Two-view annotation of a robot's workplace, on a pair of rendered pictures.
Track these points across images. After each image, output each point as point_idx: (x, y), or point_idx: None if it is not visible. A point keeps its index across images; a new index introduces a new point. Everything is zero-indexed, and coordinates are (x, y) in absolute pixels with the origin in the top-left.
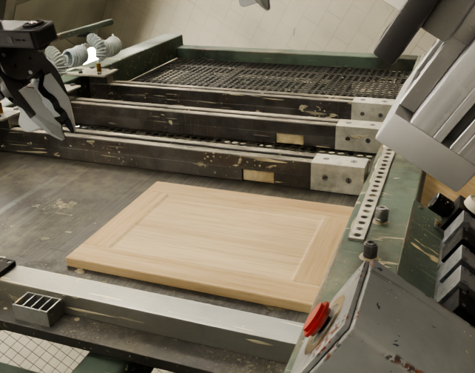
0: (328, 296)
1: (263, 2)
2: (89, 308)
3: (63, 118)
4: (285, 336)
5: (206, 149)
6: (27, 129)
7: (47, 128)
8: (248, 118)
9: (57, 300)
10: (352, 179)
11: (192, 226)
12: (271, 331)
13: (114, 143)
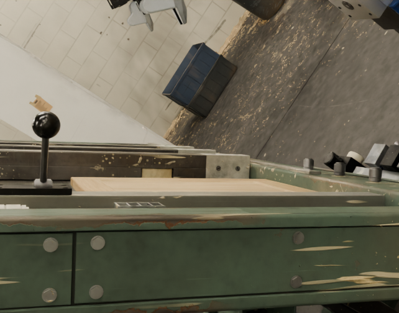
0: (358, 182)
1: (151, 22)
2: (191, 207)
3: (174, 9)
4: (371, 194)
5: (103, 152)
6: (152, 10)
7: (182, 6)
8: (96, 147)
9: (155, 204)
10: (240, 167)
11: (166, 187)
12: (358, 194)
13: None
